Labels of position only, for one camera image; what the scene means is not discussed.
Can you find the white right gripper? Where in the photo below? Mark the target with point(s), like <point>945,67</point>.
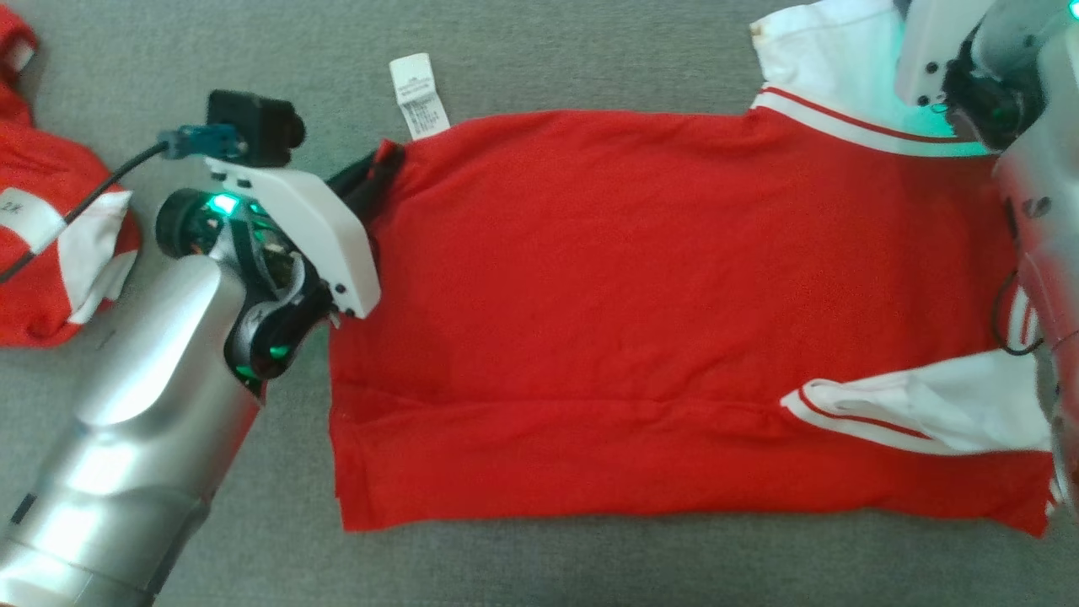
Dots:
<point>936,51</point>

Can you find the red jersey with white stripes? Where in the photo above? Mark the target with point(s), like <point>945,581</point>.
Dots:
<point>632,295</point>

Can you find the red shorts with white trim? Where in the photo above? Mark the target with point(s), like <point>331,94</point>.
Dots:
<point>42,160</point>

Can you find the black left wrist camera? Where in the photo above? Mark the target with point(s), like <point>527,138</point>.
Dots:
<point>253,122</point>

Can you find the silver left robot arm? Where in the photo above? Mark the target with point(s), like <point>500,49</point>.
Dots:
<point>143,421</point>

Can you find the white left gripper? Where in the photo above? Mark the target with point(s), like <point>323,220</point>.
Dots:
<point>320,228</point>

